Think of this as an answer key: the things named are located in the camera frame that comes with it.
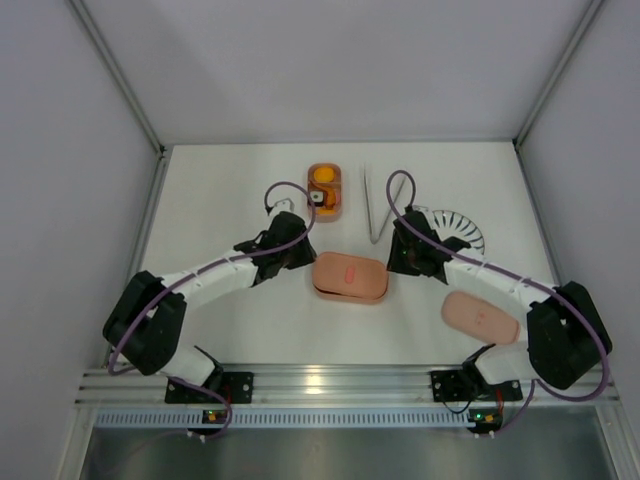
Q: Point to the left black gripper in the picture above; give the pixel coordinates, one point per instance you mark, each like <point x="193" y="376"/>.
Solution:
<point x="302" y="251"/>

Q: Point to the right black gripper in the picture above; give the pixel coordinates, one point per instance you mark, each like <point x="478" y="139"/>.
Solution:
<point x="400" y="257"/>

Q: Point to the metal tongs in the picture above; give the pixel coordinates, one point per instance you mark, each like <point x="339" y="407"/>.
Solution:
<point x="374" y="233"/>

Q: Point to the black white sushi roll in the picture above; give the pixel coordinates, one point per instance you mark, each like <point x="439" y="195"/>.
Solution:
<point x="318" y="197"/>

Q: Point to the striped round plate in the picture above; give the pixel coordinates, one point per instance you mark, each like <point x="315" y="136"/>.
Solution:
<point x="453" y="224"/>

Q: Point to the pink box lid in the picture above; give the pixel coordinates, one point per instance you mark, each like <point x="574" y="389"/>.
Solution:
<point x="333" y="270"/>
<point x="479" y="319"/>

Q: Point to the orange round toy food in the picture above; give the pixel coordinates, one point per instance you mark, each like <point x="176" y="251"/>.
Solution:
<point x="324" y="174"/>

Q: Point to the pink lunch box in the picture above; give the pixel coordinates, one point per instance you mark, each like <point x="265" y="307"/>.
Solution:
<point x="352" y="297"/>
<point x="337" y="184"/>

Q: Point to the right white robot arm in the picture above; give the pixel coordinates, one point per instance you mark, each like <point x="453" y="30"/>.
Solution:
<point x="529" y="330"/>

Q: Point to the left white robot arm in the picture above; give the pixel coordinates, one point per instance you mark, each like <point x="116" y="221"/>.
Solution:
<point x="144" y="328"/>

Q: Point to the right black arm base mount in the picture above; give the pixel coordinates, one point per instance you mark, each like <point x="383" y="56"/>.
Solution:
<point x="458" y="385"/>

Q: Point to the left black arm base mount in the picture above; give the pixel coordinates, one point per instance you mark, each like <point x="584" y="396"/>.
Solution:
<point x="234" y="387"/>

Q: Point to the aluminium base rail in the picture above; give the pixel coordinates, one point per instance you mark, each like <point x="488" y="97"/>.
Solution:
<point x="281" y="385"/>

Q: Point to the grey slotted cable duct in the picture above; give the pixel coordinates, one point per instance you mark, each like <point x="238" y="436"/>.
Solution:
<point x="285" y="418"/>

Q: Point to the left aluminium frame post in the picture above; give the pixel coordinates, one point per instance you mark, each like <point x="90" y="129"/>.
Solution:
<point x="99" y="43"/>

